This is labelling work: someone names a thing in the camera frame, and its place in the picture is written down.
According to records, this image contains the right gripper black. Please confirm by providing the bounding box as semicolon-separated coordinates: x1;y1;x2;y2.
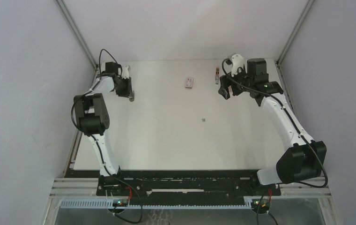
218;64;253;100

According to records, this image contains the pink and white stapler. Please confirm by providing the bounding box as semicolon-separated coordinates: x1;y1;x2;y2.
215;67;220;85

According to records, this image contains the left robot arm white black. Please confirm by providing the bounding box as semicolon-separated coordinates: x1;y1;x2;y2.
71;62;135;178

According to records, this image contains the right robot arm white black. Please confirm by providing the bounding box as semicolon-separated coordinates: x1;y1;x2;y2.
218;54;328;195

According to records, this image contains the staple box red white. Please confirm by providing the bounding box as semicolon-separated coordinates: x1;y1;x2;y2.
185;77;194;89

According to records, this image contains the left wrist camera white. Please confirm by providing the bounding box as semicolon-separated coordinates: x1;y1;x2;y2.
121;66;131;79

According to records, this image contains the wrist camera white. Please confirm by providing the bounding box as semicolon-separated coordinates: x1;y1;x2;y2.
121;66;131;79
228;53;245;77

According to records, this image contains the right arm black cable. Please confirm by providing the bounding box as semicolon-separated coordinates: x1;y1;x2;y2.
221;58;329;189

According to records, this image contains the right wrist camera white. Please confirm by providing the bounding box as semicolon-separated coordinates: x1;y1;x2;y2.
228;53;245;77

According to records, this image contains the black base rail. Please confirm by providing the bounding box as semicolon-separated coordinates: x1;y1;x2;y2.
96;169;282;207

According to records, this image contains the white cable duct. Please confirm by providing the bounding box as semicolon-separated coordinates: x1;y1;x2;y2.
60;199;253;210

